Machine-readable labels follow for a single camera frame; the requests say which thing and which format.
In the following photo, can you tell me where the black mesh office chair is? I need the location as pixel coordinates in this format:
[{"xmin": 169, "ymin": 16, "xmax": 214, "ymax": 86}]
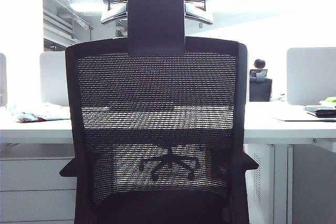
[{"xmin": 59, "ymin": 0, "xmax": 259, "ymax": 224}]

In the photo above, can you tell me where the seated person in background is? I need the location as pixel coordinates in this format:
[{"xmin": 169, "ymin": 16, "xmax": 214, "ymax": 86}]
[{"xmin": 253, "ymin": 58, "xmax": 267, "ymax": 70}]

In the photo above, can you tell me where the wide grey desk divider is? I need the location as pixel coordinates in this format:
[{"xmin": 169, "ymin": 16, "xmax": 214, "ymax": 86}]
[{"xmin": 39, "ymin": 51, "xmax": 69, "ymax": 107}]

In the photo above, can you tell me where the white perforated desk panel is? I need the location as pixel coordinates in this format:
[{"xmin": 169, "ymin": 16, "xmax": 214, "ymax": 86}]
[{"xmin": 247, "ymin": 144, "xmax": 275, "ymax": 224}]

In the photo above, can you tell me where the thin white desk mat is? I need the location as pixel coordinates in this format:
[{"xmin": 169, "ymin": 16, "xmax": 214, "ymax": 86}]
[{"xmin": 272, "ymin": 110, "xmax": 336, "ymax": 123}]

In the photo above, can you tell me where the patterned crumpled cloth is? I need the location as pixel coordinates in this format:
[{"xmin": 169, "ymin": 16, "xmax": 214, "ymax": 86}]
[{"xmin": 6, "ymin": 101, "xmax": 72, "ymax": 123}]

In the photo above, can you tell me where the white desk leg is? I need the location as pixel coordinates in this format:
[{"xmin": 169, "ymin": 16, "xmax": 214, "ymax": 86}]
[{"xmin": 272, "ymin": 144, "xmax": 294, "ymax": 224}]

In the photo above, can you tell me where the grey desk divider panel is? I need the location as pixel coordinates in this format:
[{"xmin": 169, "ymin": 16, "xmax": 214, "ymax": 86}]
[
  {"xmin": 286, "ymin": 47, "xmax": 336, "ymax": 106},
  {"xmin": 0, "ymin": 52, "xmax": 8, "ymax": 107}
]

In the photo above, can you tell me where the black leather case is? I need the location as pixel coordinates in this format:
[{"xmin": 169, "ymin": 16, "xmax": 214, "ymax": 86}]
[{"xmin": 303, "ymin": 105, "xmax": 336, "ymax": 119}]

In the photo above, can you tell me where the white drawer cabinet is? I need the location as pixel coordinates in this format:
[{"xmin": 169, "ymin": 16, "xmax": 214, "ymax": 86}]
[{"xmin": 0, "ymin": 157, "xmax": 77, "ymax": 224}]

